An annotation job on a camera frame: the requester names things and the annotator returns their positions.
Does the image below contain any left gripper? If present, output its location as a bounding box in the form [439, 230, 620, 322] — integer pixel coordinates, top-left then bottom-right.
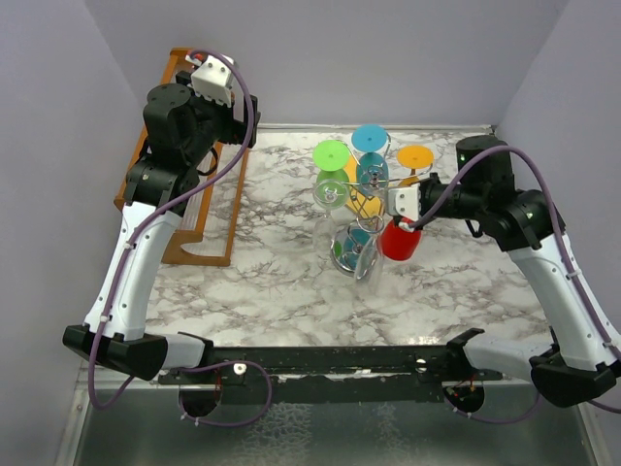
[177, 71, 258, 164]

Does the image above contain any yellow plastic wine glass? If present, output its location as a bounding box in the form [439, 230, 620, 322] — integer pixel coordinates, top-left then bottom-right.
[397, 146, 435, 187]

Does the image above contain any red plastic wine glass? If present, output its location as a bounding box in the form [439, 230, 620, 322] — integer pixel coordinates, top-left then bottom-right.
[379, 216, 422, 262]

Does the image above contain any blue plastic wine glass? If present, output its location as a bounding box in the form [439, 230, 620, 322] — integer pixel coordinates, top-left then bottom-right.
[351, 124, 389, 197]

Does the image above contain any green plastic wine glass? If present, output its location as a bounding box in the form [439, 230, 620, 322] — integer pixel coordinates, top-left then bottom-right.
[312, 140, 350, 184]

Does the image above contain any clear wine glass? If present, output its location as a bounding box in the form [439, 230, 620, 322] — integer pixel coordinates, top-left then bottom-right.
[354, 215, 384, 294]
[312, 179, 349, 253]

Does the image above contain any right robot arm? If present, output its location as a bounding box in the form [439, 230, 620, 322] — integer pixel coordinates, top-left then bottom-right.
[415, 135, 620, 408]

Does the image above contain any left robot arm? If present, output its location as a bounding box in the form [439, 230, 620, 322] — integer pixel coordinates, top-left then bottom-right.
[62, 72, 257, 383]

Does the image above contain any chrome wine glass rack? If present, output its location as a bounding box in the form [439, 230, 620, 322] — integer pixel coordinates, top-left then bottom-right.
[329, 134, 431, 278]

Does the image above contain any wooden dish rack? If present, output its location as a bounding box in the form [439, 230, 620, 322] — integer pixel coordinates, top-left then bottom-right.
[114, 48, 253, 267]

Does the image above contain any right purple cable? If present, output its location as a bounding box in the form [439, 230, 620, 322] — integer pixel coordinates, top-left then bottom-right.
[411, 146, 621, 426]

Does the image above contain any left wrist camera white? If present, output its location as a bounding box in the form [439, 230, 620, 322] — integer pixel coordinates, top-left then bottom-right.
[190, 55, 234, 108]

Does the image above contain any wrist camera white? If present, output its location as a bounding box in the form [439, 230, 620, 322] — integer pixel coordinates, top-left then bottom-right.
[384, 184, 420, 221]
[190, 55, 234, 108]

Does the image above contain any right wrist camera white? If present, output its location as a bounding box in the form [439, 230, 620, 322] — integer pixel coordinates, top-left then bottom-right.
[384, 184, 420, 221]

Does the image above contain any black mounting rail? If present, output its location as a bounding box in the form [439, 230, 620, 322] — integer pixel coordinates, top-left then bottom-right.
[158, 346, 502, 405]

